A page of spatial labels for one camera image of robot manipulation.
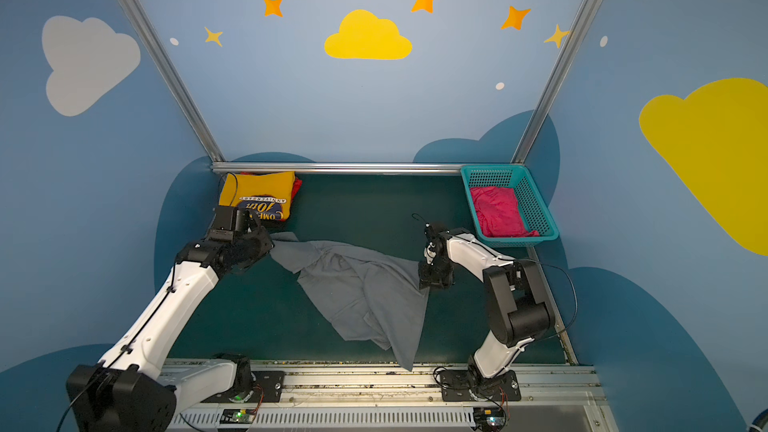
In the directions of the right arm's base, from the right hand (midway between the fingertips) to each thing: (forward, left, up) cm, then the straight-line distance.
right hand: (430, 282), depth 90 cm
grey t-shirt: (-5, +19, -1) cm, 20 cm away
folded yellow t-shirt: (+27, +59, +6) cm, 65 cm away
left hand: (+2, +44, +17) cm, 47 cm away
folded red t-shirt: (+37, +51, +1) cm, 63 cm away
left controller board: (-36, +47, -2) cm, 60 cm away
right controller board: (-33, -14, -3) cm, 36 cm away
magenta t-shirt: (+29, -26, 0) cm, 39 cm away
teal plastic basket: (+28, -38, +3) cm, 47 cm away
